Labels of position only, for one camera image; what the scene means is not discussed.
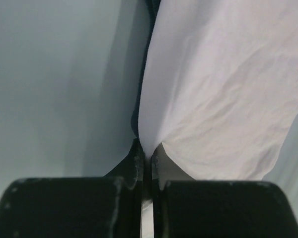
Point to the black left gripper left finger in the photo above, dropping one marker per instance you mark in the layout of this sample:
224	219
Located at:
88	207

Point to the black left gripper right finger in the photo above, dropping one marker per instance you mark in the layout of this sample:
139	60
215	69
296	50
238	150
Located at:
187	208

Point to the white graphic tank top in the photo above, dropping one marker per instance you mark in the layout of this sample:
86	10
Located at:
220	88

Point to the light blue table mat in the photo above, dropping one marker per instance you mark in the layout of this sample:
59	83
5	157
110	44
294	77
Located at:
71	74

